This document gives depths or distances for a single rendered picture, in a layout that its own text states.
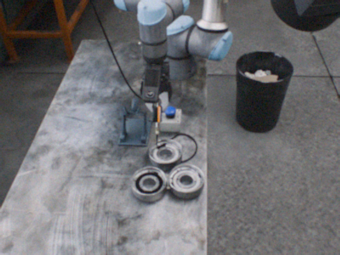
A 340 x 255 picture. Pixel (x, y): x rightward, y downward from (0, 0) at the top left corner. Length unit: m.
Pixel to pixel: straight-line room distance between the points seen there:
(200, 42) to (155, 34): 0.42
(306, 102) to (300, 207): 0.90
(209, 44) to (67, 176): 0.67
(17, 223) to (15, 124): 1.66
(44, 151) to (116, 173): 0.28
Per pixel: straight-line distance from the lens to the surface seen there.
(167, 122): 1.27
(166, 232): 1.06
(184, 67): 1.52
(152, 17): 0.99
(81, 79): 1.61
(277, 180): 2.25
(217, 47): 1.38
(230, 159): 2.30
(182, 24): 1.44
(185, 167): 1.15
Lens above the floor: 1.70
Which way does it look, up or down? 40 degrees down
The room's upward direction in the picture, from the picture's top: 4 degrees counter-clockwise
